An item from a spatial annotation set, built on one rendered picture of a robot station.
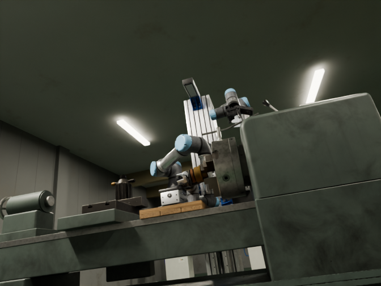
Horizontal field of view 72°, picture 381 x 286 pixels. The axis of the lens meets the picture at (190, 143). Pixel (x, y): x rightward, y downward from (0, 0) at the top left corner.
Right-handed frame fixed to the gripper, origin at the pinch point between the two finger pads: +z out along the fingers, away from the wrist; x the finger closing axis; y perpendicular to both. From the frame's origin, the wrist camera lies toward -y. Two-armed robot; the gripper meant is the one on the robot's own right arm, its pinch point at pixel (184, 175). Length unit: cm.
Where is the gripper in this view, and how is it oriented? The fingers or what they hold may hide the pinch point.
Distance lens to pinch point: 142.8
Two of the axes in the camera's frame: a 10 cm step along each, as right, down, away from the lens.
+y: -9.7, 2.0, 1.5
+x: -1.3, -9.1, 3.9
